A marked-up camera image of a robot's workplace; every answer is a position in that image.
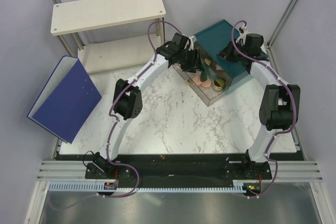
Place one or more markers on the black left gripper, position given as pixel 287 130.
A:
pixel 195 65

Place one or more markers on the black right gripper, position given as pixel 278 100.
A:
pixel 226 53

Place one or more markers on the smoked clear drawer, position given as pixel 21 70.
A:
pixel 212 67
pixel 208 95

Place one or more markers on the pink makeup sponge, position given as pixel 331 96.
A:
pixel 197 80
pixel 206 84

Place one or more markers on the gold cosmetic jar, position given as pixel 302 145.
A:
pixel 219 84

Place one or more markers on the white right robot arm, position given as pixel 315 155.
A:
pixel 279 107

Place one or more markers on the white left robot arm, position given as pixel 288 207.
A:
pixel 127 100

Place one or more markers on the teal drawer cabinet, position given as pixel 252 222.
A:
pixel 215 43

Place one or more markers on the white two-tier shelf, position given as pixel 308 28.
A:
pixel 85 15

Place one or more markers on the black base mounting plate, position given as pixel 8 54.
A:
pixel 182 170

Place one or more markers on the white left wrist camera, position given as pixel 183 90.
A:
pixel 191 41

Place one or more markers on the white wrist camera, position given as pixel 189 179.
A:
pixel 243 32
pixel 191 41

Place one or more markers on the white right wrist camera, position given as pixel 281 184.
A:
pixel 243 32

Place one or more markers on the blue ring binder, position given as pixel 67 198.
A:
pixel 66 100

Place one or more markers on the aluminium front rail frame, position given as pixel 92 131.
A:
pixel 58 171

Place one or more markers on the light blue cable duct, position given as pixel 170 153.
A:
pixel 103 187

